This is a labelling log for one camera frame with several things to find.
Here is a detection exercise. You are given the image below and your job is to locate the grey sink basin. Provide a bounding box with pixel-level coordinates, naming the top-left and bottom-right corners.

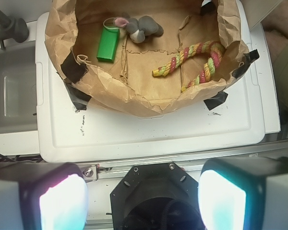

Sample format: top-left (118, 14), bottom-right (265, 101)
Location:
top-left (0, 42), bottom-right (37, 134)

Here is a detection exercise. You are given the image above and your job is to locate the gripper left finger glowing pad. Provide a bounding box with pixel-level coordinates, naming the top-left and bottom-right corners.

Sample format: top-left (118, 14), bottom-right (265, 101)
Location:
top-left (0, 162), bottom-right (88, 230)

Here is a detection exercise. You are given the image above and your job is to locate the grey sink faucet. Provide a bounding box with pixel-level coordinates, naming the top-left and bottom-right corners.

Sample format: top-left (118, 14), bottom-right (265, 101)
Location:
top-left (0, 10), bottom-right (29, 50)

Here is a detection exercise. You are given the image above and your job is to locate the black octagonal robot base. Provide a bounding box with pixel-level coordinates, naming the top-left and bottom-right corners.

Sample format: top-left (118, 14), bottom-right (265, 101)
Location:
top-left (110, 162), bottom-right (206, 230)

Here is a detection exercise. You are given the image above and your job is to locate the green rectangular block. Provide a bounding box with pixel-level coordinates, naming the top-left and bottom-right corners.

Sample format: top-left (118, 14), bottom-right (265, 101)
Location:
top-left (96, 27), bottom-right (120, 63)

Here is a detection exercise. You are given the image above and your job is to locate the grey plush mouse toy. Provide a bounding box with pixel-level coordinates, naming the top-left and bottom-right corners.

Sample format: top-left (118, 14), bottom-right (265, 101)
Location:
top-left (113, 15), bottom-right (164, 44)

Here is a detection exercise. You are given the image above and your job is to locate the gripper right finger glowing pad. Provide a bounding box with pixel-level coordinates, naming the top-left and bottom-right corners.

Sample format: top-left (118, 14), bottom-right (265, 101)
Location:
top-left (198, 157), bottom-right (288, 230)

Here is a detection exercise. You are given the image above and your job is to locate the crumpled brown paper bag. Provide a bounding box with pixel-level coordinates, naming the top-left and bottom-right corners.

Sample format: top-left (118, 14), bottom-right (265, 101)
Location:
top-left (45, 0), bottom-right (254, 117)

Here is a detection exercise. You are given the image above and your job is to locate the clear ring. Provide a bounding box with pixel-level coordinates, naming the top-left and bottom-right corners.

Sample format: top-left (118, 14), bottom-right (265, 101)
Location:
top-left (103, 17), bottom-right (122, 31)

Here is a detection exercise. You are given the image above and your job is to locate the multicolored twisted rope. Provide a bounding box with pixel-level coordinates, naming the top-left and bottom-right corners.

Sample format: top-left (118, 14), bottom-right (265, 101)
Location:
top-left (152, 40), bottom-right (226, 93)

